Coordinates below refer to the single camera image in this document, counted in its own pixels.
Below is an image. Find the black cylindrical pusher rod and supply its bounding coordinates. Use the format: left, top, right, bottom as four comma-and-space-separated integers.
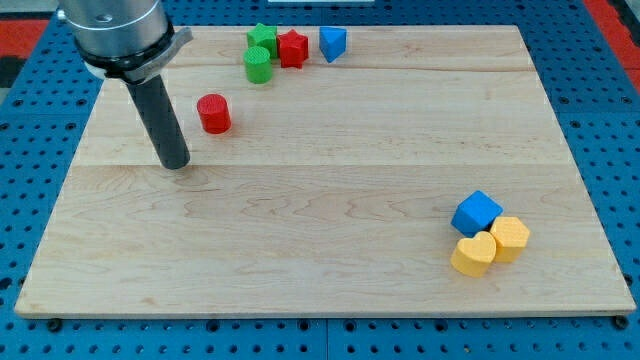
127, 75, 190, 170

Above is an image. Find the red cylinder block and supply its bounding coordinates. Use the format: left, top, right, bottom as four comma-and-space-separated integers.
196, 94, 232, 134

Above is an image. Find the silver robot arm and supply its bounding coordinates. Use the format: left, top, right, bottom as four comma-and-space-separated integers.
56, 0, 193, 170

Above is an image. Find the green cylinder block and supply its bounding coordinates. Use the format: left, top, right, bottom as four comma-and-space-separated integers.
243, 46, 272, 84

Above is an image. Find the green star block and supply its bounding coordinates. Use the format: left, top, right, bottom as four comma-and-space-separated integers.
246, 23, 278, 59

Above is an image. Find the red star block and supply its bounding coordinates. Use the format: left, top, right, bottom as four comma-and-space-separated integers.
276, 29, 309, 69

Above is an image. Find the blue triangle block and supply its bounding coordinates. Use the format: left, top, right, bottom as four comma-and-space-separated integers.
319, 26, 347, 63

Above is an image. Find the wooden board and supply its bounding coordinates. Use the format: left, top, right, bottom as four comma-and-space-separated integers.
15, 25, 636, 319

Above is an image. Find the blue cube block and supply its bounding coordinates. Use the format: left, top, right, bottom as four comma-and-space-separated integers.
451, 190, 503, 237

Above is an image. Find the yellow heart block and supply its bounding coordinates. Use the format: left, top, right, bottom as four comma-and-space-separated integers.
450, 231, 497, 278

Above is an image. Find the yellow hexagon block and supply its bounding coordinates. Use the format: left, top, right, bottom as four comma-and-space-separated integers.
490, 216, 530, 263

